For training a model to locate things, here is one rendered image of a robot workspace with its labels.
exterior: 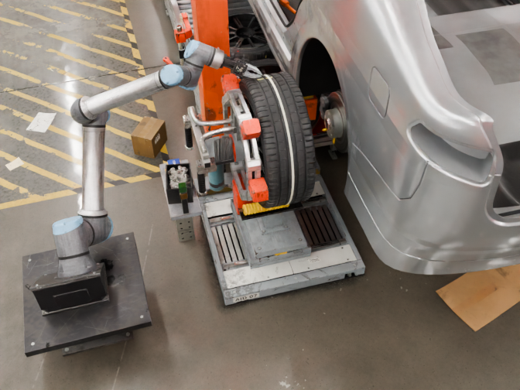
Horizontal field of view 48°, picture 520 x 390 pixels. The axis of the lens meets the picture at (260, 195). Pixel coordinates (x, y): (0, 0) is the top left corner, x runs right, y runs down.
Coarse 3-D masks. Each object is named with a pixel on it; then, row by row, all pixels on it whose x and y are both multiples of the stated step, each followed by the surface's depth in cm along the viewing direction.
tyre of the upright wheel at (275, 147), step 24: (264, 96) 271; (288, 96) 271; (264, 120) 265; (288, 120) 266; (264, 144) 266; (288, 144) 266; (312, 144) 269; (288, 168) 270; (312, 168) 273; (288, 192) 280; (312, 192) 286
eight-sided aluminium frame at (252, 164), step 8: (224, 96) 295; (232, 96) 279; (240, 96) 279; (224, 104) 303; (232, 104) 277; (240, 104) 281; (224, 112) 307; (240, 112) 271; (248, 112) 271; (240, 120) 268; (240, 128) 269; (256, 144) 269; (248, 152) 269; (256, 152) 269; (248, 160) 269; (256, 160) 269; (232, 168) 318; (240, 168) 318; (248, 168) 269; (256, 168) 270; (248, 176) 273; (256, 176) 276; (240, 184) 309; (240, 192) 306; (248, 192) 280; (248, 200) 285
